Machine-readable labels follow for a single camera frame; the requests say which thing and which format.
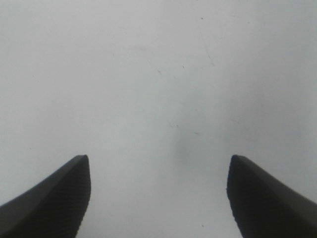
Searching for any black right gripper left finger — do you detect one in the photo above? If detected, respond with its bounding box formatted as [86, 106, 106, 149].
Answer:
[0, 155, 91, 238]

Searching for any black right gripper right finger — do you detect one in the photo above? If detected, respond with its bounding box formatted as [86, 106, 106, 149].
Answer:
[226, 155, 317, 238]

